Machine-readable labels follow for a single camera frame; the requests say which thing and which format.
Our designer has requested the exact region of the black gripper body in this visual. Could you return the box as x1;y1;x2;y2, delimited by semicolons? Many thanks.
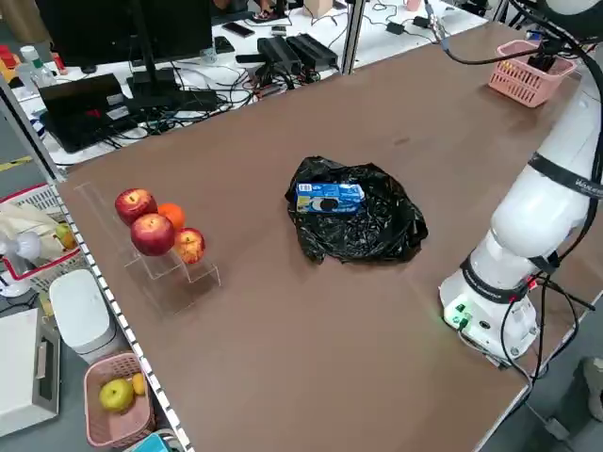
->
526;44;562;74

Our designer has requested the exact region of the blue cookie box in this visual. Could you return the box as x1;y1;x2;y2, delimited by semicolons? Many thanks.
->
295;182;367;217

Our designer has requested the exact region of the pink plastic slotted basket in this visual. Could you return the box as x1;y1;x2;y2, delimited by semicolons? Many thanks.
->
487;40;579;108

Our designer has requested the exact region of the black plastic bag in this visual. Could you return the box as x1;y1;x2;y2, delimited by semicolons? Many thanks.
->
285;156;430;267

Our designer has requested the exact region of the small pink mesh basket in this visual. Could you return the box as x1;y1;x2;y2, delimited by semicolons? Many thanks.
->
83;351;156;448

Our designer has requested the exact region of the black power brick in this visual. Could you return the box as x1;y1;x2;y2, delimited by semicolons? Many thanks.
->
285;33;339;68
256;36;302;73

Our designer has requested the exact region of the cardboard box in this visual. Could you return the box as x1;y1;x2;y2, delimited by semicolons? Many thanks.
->
303;0;335;18

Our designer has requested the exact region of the black smartphone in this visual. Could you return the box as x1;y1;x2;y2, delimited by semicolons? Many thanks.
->
220;21;255;40

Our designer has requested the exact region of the person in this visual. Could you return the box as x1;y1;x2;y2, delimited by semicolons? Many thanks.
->
572;356;603;424

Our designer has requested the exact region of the black monitor stand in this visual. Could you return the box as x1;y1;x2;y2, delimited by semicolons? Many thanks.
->
125;0;181;104

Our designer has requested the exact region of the red apple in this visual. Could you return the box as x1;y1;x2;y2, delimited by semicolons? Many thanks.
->
130;213;176;258
115;187;159;226
172;227;207;265

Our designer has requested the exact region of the orange fruit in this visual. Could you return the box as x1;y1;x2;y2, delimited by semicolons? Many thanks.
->
157;202;187;233

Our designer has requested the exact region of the clear acrylic stepped stand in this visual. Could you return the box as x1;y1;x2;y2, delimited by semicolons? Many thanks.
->
73;181;222;316

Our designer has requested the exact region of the black computer monitor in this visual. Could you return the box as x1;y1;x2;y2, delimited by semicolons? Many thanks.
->
37;0;216;68

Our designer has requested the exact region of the black open laptop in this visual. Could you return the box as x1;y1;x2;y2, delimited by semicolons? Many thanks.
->
37;73;139;154

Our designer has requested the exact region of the clear plastic bottle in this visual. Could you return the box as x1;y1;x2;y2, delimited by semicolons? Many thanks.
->
18;45;57;89

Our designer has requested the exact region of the white rounded appliance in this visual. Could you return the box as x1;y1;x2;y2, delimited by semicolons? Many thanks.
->
49;268;119;366

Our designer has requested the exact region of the red rimmed white crate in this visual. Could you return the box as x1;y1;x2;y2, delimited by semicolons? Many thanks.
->
0;183;82;283

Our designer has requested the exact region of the green apple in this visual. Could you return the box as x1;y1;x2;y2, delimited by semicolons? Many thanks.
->
98;379;136;414

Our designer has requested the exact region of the white desk fan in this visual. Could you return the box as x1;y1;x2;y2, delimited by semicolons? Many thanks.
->
0;230;44;298

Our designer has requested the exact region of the white cabinet box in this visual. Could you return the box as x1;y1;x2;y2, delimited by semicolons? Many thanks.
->
0;308;62;437

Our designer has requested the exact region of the aluminium frame post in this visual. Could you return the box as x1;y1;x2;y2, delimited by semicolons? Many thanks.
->
341;0;368;76

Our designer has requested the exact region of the black arm base cable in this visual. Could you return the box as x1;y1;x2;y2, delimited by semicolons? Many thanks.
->
498;277;597;392

